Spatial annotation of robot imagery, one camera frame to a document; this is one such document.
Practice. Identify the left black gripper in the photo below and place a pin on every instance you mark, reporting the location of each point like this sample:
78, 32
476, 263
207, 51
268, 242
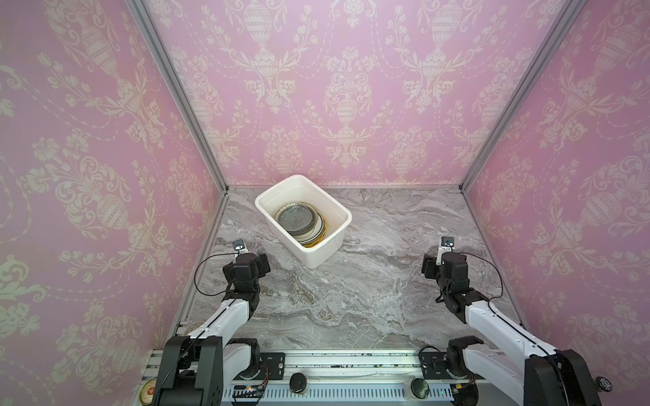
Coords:
261, 265

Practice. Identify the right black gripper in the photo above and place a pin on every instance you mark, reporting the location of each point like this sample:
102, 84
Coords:
429, 266

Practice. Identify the clear glass plate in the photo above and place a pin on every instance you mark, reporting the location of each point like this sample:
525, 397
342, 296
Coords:
296, 218

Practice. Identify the white plate with clover emblem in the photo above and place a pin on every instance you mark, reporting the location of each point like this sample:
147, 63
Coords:
315, 234

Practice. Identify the yellow white-dotted scalloped plate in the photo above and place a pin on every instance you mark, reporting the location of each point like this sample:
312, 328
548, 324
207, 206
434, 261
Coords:
321, 238

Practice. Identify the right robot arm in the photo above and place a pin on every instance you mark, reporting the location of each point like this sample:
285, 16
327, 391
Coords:
525, 368

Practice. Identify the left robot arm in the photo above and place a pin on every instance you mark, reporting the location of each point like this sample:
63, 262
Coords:
196, 368

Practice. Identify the white plastic bin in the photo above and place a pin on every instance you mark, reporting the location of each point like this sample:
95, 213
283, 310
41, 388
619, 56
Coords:
299, 188

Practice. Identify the right black knob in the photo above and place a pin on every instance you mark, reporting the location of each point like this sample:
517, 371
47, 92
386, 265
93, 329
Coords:
418, 388

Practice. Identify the black knob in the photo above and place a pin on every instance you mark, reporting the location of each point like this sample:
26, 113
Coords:
418, 388
298, 383

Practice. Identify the left black knob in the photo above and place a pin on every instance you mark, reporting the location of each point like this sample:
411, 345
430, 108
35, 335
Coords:
298, 383

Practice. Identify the green drink can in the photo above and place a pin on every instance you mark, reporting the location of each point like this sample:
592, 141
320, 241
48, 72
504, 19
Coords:
146, 394

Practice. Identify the purple plastic bottle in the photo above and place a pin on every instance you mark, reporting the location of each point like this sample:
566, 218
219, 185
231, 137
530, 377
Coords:
603, 384

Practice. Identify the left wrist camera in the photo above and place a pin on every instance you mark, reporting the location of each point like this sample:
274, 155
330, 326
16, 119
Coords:
240, 247

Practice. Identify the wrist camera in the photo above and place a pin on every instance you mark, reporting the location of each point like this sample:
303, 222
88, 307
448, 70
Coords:
447, 244
240, 247

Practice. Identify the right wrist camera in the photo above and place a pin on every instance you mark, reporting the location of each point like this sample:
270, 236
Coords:
447, 244

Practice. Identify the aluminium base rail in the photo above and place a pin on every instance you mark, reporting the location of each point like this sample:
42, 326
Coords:
351, 377

